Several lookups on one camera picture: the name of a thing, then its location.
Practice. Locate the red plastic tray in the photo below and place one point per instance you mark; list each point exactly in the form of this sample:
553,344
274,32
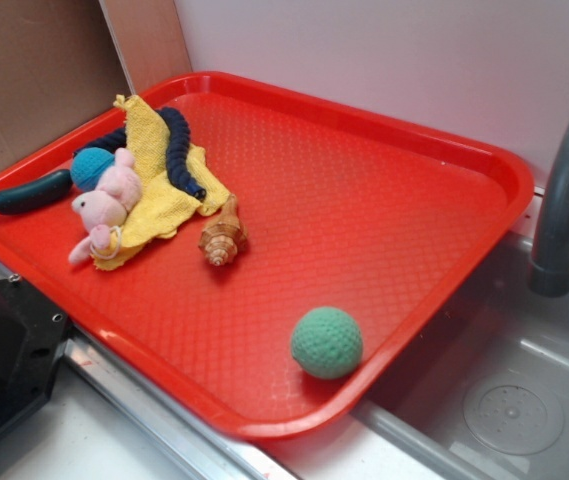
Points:
380,218

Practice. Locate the grey sink basin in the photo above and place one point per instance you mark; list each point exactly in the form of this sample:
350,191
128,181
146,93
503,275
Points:
481,393

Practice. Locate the grey faucet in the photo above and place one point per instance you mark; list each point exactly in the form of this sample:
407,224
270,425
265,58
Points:
561,200

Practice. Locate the black box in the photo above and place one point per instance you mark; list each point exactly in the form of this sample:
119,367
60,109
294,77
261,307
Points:
33,332

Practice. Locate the brown spiral seashell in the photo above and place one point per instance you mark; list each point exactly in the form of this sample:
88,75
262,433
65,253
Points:
224,236

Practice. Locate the dark green toy cucumber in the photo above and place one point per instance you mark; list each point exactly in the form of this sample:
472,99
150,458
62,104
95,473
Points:
36,194

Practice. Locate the brown cardboard panel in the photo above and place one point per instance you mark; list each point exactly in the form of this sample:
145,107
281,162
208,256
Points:
62,63

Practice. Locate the yellow cloth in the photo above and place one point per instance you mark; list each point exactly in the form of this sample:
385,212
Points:
176,180

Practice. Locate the blue knitted ball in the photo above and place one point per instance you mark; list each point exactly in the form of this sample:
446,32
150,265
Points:
88,166

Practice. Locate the pink plush bunny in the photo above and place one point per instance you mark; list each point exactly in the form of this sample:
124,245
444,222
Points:
104,209

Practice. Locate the green knitted ball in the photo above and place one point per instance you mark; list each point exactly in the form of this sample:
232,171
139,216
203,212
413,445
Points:
327,343

